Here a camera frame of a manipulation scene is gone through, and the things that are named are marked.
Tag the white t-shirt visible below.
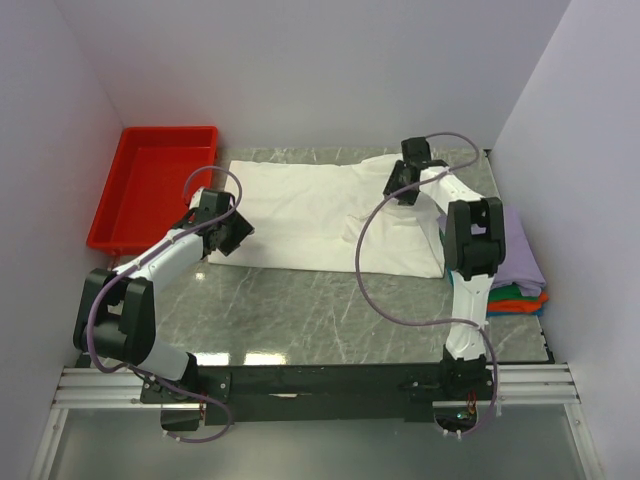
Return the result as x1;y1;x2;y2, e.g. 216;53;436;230
208;154;444;279

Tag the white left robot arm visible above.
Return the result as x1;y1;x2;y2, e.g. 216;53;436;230
73;188;254;402

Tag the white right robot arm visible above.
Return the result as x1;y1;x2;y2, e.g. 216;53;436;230
383;137;506;399

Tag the red plastic tray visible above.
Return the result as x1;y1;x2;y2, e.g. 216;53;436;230
87;126;218;256

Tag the folded purple t-shirt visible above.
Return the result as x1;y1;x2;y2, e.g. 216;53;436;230
439;198;546;311

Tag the folded green t-shirt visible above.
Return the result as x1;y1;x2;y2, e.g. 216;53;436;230
488;284;540;303

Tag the folded orange t-shirt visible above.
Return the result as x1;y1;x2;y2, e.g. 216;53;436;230
487;292;549;312

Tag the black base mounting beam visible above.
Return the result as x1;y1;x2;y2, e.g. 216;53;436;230
139;363;481;432

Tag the folded blue t-shirt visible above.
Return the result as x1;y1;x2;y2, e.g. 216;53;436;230
486;308;544;318

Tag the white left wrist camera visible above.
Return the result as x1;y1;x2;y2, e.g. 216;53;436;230
188;187;206;210

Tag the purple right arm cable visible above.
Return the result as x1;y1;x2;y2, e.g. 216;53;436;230
352;131;499;437

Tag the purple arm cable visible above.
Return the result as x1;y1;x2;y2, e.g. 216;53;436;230
352;131;499;437
85;166;244;375

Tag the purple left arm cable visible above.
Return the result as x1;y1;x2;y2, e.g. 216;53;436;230
85;166;244;375

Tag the aluminium rail frame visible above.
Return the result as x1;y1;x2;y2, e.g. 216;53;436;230
24;259;606;480

